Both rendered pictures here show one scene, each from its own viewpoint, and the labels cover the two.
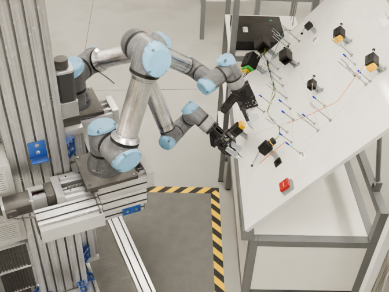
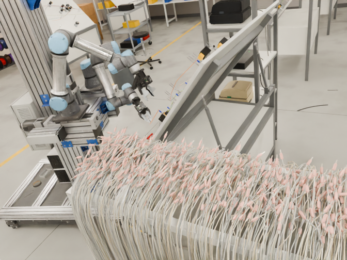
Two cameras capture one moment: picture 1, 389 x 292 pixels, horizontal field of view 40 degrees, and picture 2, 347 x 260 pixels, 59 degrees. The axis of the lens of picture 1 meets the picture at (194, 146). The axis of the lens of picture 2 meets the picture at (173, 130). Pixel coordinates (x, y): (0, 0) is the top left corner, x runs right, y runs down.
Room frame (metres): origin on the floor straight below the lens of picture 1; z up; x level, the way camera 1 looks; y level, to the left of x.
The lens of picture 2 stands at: (0.52, -1.60, 2.15)
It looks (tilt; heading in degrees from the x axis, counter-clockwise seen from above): 31 degrees down; 40
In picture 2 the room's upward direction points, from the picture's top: 12 degrees counter-clockwise
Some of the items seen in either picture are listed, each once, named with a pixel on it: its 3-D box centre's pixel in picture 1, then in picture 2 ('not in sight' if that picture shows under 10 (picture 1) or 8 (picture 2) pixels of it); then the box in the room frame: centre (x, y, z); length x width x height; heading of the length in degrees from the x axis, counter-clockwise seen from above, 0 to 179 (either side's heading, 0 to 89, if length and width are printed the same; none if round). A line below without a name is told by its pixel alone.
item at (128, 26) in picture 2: not in sight; (132, 27); (6.06, 3.69, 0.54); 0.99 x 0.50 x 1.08; 9
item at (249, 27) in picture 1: (256, 32); (234, 58); (3.10, -0.36, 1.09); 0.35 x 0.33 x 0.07; 2
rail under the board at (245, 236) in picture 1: (238, 152); (179, 127); (2.22, -0.24, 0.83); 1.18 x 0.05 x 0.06; 2
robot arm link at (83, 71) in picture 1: (73, 73); (88, 67); (2.16, 0.59, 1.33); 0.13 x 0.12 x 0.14; 154
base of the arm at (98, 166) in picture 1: (104, 156); (68, 106); (1.71, 0.38, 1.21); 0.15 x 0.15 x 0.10
